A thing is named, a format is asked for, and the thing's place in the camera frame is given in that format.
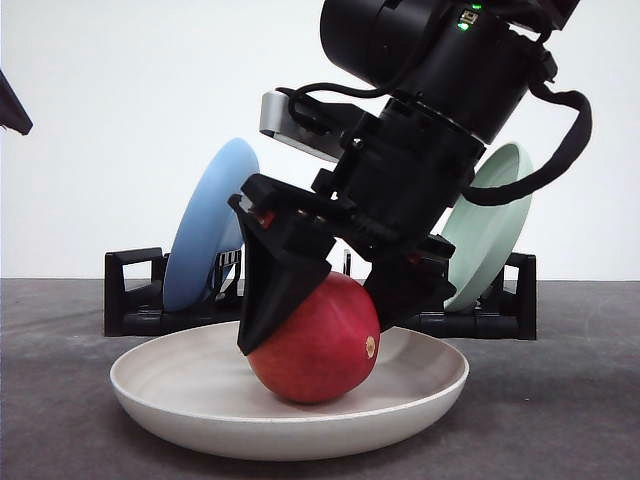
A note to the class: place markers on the blue plate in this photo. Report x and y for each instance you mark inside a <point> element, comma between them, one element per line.
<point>211,222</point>

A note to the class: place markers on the white plate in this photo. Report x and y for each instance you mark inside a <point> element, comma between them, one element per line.
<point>195,393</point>

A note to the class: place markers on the black cable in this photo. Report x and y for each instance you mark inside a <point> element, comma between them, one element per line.
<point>573,147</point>

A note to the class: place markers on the black plate rack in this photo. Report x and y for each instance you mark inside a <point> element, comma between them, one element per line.
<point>137,299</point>

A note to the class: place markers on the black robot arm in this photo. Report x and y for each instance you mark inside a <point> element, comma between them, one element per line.
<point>450,73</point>

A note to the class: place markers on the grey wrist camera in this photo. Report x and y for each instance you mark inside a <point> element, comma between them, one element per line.
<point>317,127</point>

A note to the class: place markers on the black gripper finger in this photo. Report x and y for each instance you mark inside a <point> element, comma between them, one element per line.
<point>13,112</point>

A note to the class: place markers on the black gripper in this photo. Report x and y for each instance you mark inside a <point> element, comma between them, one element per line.
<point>395,184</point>

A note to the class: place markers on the green plate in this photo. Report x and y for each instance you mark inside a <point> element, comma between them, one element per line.
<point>485,235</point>

